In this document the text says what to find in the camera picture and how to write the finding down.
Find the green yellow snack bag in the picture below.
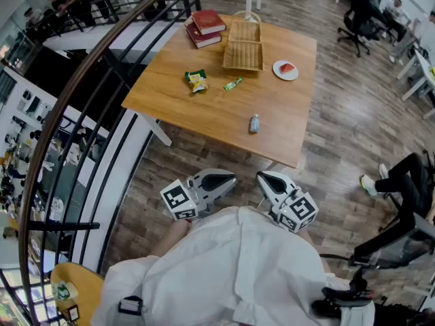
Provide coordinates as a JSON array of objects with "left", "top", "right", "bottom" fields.
[{"left": 184, "top": 69, "right": 209, "bottom": 94}]

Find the black strap buckle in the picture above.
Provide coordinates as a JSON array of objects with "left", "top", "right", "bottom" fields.
[{"left": 118, "top": 295, "right": 143, "bottom": 316}]

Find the person's white shirt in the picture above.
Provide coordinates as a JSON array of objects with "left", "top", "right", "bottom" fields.
[{"left": 91, "top": 205, "right": 377, "bottom": 326}]

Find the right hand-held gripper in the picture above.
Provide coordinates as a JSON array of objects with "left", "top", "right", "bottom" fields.
[{"left": 256, "top": 170, "right": 319, "bottom": 234}]

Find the white plate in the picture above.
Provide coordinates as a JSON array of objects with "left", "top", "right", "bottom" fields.
[{"left": 272, "top": 60, "right": 300, "bottom": 82}]

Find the black office chair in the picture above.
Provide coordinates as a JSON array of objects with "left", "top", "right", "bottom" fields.
[
  {"left": 337, "top": 0, "right": 381, "bottom": 59},
  {"left": 379, "top": 149, "right": 435, "bottom": 234}
]

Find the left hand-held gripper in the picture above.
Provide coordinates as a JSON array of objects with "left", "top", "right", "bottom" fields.
[{"left": 159, "top": 168, "right": 239, "bottom": 222}]

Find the black railing with wooden handrail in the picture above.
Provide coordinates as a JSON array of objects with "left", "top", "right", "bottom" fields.
[{"left": 0, "top": 0, "right": 201, "bottom": 326}]

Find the wicker basket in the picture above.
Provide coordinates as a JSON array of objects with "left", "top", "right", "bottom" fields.
[{"left": 222, "top": 10, "right": 265, "bottom": 73}]

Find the small green candy packet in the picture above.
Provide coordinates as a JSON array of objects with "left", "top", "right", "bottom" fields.
[{"left": 222, "top": 75, "right": 244, "bottom": 92}]

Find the person's left forearm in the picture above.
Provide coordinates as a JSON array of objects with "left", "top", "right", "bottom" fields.
[{"left": 149, "top": 219, "right": 191, "bottom": 261}]

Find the white desk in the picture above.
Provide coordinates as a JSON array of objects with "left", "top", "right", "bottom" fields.
[{"left": 396, "top": 49, "right": 435, "bottom": 120}]

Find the dark red hardcover book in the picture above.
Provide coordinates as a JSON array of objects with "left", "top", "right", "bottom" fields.
[{"left": 185, "top": 22, "right": 223, "bottom": 50}]

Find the black flat panel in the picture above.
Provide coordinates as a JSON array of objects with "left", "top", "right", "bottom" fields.
[{"left": 349, "top": 212, "right": 435, "bottom": 268}]

